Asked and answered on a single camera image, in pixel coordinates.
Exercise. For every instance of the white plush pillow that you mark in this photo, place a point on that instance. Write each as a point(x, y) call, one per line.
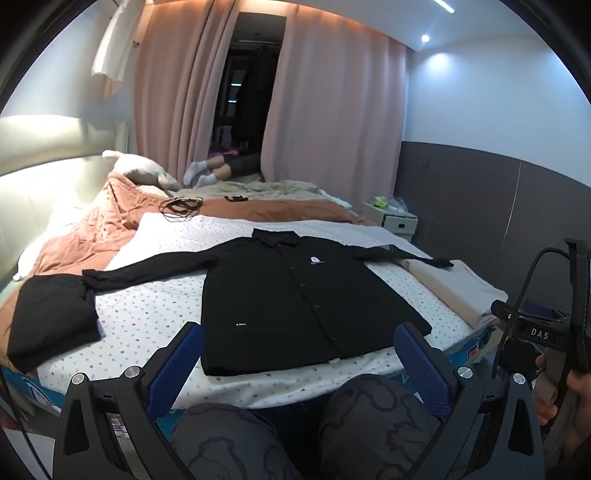
point(138, 168)

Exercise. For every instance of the white nightstand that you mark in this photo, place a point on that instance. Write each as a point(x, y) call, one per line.
point(392, 224)

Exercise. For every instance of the cream padded headboard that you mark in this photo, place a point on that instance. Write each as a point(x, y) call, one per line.
point(41, 184)

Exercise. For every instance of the ceiling strip light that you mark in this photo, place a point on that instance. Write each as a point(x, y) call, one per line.
point(444, 3)

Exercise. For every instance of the pink curtain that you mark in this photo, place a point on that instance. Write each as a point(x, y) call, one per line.
point(332, 115)
point(184, 92)

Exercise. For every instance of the black button shirt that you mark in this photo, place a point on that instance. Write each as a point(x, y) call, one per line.
point(277, 300)

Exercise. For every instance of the folded beige cloth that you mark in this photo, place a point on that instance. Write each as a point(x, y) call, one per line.
point(461, 286)

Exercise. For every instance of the person's right hand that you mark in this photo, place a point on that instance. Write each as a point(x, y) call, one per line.
point(579, 401)

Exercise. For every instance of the clear plastic bag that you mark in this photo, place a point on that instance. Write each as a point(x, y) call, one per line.
point(398, 205)

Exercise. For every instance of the folded black garment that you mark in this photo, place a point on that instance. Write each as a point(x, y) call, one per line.
point(51, 314)

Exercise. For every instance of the grey patterned pants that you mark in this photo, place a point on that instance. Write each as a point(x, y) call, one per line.
point(369, 424)

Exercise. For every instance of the white floral blanket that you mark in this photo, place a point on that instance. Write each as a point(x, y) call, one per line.
point(152, 300)

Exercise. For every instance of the hanging white garment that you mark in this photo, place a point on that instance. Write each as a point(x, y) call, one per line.
point(115, 46)

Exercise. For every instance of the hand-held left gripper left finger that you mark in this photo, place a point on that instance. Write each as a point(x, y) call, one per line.
point(178, 364)

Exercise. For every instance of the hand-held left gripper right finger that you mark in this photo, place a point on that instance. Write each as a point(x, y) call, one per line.
point(422, 369)

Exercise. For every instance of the blue printed mattress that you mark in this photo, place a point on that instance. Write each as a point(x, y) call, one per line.
point(475, 345)

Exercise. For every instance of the orange duvet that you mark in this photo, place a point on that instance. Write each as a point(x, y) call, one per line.
point(83, 230)

